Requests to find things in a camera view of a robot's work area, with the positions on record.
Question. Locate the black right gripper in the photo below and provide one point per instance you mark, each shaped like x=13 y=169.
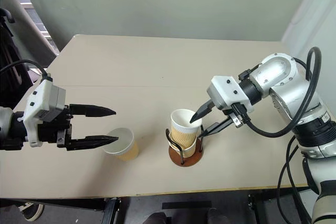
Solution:
x=237 y=115

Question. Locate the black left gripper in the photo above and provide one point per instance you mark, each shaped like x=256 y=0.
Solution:
x=53 y=128

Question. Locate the brown ribbed paper cup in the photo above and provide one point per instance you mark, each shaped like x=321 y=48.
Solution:
x=126 y=146
x=183 y=134

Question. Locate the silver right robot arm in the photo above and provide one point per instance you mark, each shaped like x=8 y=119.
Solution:
x=291 y=87

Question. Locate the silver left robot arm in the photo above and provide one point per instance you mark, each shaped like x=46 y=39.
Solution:
x=6 y=129

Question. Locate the black tape strip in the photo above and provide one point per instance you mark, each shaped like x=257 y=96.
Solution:
x=186 y=205

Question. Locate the black shoe white sole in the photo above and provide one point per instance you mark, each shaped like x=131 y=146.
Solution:
x=32 y=211

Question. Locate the black stand equipment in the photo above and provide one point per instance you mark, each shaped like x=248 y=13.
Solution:
x=9 y=58

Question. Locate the dark rounded shape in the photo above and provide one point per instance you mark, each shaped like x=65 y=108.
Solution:
x=156 y=218

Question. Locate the window with grey slats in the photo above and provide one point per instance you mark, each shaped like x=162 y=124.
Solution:
x=39 y=27

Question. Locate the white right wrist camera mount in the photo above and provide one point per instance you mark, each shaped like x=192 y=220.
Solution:
x=223 y=93

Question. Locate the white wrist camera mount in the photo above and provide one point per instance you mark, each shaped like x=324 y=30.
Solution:
x=43 y=98
x=223 y=93

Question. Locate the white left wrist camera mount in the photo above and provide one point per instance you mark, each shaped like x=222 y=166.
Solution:
x=43 y=98

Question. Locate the black metal table frame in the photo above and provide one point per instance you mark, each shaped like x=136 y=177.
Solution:
x=78 y=203

